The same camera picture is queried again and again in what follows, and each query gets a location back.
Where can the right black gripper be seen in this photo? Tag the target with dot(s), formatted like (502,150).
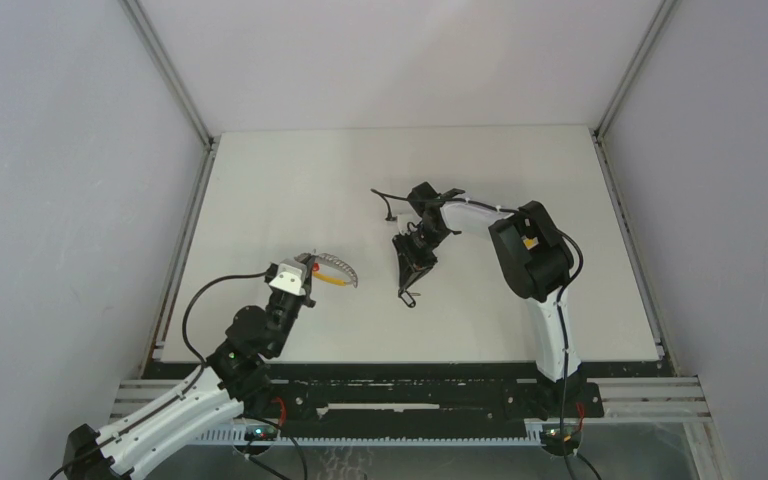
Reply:
(414,264)

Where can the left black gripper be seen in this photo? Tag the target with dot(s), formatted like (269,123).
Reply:
(307,302)

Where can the black key tag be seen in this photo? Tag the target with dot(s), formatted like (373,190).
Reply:
(408,298)

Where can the metal keyring with small rings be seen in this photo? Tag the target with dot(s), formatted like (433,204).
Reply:
(330,269)

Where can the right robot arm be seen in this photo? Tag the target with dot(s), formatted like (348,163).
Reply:
(537,260)

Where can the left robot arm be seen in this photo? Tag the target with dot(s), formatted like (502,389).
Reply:
(131,447)

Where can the yellow key tag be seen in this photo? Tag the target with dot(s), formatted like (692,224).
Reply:
(529,242)

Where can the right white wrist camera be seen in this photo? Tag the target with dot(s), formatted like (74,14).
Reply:
(402,222)

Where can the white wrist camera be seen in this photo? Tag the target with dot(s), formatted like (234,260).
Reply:
(402,222)
(292,277)

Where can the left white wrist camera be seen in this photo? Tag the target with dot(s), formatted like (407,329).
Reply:
(292,277)

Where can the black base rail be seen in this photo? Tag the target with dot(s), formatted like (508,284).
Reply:
(441,399)

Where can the white cable duct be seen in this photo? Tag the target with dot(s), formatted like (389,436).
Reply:
(240,434)

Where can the left aluminium frame post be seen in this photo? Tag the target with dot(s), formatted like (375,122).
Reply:
(156,146)

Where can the aluminium frame post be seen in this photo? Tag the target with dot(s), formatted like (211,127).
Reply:
(156,146)
(645,136)

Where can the right aluminium frame post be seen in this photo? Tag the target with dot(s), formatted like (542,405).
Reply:
(645,136)

